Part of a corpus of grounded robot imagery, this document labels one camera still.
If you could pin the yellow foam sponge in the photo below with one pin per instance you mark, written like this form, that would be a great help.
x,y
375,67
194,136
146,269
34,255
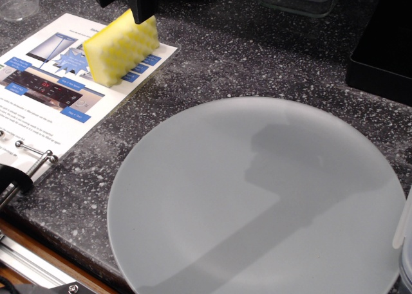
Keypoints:
x,y
119,47

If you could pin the large grey plate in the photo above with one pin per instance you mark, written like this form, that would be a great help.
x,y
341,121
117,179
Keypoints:
x,y
255,195

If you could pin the clear plastic cup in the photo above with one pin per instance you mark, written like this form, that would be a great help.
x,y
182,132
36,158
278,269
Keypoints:
x,y
17,10

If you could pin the laminated dishwasher instruction sheet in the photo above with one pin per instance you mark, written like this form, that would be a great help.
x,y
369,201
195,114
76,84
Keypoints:
x,y
49,100

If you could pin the metal screw clamp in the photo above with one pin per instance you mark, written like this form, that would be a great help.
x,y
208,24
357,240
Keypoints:
x,y
14,181

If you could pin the black tray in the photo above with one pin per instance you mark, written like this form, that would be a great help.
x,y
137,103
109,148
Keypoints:
x,y
381,62

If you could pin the aluminium rail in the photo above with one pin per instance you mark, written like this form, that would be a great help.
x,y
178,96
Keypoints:
x,y
35,269

